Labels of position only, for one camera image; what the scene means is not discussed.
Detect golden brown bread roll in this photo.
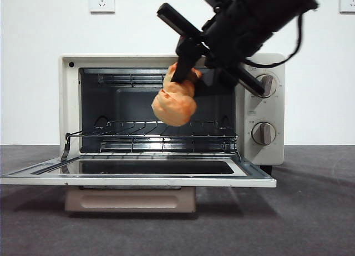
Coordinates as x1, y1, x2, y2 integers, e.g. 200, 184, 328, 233
151, 63, 202, 128

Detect glass oven door taupe handle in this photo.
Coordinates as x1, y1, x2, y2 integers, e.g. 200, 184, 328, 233
0, 155, 277, 214

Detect cream and taupe oven knob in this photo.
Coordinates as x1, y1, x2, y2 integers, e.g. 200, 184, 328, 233
251, 121, 277, 146
255, 74, 277, 99

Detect cream Toshiba toaster oven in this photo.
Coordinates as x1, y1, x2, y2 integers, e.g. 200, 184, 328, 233
58, 53, 286, 174

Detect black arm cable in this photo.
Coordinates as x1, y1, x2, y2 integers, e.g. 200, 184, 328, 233
244, 6, 306, 68

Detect metal wire oven rack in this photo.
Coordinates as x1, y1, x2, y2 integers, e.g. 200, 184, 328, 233
66, 121, 240, 154

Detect white wall socket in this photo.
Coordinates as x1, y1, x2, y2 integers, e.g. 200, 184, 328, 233
339, 0, 355, 14
89, 0, 115, 13

